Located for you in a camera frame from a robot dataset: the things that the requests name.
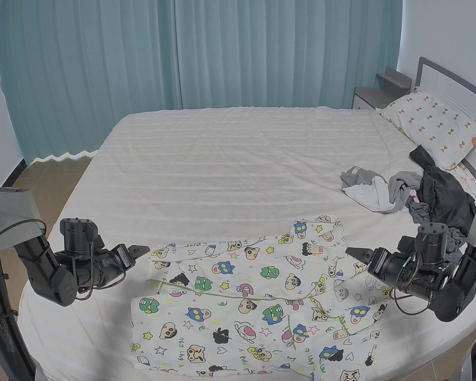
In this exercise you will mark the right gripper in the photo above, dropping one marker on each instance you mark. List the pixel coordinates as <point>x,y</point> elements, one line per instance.
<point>388,266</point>

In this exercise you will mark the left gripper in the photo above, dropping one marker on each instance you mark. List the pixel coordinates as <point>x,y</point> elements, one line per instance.
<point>117,260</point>

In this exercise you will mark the white printed pyjama top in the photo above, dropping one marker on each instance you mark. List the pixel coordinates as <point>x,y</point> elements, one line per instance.
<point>238,304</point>

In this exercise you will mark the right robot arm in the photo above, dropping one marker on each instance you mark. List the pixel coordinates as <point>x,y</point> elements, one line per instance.
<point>456,288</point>

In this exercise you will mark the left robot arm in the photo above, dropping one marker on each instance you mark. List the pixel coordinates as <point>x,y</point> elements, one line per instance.
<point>43,264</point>

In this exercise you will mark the pile of clothes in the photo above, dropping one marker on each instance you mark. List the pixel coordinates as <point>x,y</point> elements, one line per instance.
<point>440,193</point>

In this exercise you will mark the bed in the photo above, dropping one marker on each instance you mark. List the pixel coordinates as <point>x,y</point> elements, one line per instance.
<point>222,165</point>

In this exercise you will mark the white printed pillow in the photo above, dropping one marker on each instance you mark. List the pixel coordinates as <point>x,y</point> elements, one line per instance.
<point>470,177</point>
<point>432,121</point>

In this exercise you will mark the grey white bedside table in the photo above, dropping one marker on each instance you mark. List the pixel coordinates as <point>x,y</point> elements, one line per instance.
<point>377,94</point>

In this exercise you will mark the blue-green curtain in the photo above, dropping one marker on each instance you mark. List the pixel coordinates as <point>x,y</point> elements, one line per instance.
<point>281,34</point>
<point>83,54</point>

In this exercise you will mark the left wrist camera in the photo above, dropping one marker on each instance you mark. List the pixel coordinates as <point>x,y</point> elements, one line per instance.
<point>98,242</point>

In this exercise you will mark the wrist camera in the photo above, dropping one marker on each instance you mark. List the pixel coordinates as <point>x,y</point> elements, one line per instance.
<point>406,247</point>
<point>98,242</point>

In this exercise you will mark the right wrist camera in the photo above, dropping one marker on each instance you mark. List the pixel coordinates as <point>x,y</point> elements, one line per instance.
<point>406,247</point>

